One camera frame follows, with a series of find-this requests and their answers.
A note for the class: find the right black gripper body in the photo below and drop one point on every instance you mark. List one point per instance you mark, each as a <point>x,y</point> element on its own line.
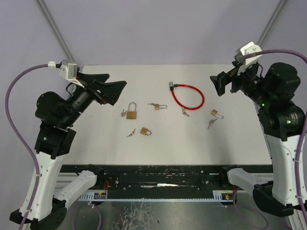
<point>229,81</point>

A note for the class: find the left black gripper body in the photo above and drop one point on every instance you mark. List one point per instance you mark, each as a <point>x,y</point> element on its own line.
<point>95,90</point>

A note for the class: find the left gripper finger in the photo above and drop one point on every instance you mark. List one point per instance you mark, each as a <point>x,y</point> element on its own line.
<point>92,79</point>
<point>109,93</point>

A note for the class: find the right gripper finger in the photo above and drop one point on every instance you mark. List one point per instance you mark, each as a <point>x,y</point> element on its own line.
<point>215,81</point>
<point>224,79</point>

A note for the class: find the small brass padlock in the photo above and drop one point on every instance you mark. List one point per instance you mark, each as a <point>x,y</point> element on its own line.
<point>158,106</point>
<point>217,114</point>

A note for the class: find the large brass long-shackle padlock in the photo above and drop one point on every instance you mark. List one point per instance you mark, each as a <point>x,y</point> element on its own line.
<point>132,111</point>

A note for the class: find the silver key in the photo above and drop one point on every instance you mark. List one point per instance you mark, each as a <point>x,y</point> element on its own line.
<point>211,122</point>
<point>184,112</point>

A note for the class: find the red cable lock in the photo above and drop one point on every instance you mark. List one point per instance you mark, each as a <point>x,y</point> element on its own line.
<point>186,96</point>

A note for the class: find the brass padlock with key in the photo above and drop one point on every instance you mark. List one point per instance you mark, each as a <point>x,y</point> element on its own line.
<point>145,131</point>

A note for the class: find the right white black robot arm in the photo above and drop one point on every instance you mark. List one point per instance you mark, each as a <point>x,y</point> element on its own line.
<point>282,123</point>

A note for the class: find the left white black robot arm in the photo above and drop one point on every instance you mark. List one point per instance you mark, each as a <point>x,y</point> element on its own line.
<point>44,208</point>

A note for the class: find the loose silver key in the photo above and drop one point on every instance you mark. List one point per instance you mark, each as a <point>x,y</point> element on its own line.
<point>211,122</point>

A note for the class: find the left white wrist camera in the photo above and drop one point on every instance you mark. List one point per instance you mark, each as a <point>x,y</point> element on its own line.
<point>67,69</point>

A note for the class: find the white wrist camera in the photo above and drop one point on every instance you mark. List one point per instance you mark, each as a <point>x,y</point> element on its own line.
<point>67,69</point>
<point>246,56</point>

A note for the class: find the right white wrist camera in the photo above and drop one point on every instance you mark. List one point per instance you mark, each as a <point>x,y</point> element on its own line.
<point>246,56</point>

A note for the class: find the right aluminium frame post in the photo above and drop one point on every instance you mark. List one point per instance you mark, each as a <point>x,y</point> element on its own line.
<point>280,7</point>

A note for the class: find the aluminium frame post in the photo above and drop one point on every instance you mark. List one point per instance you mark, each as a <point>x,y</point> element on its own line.
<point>55,30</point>
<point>280,7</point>

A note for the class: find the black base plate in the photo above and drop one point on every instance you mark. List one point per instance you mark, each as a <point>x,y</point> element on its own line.
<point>162,183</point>

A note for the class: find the left aluminium frame post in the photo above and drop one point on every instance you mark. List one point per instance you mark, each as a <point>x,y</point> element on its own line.
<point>55,30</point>

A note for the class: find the grey slotted cable duct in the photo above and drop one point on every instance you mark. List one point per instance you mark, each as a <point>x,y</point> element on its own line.
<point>93,196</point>

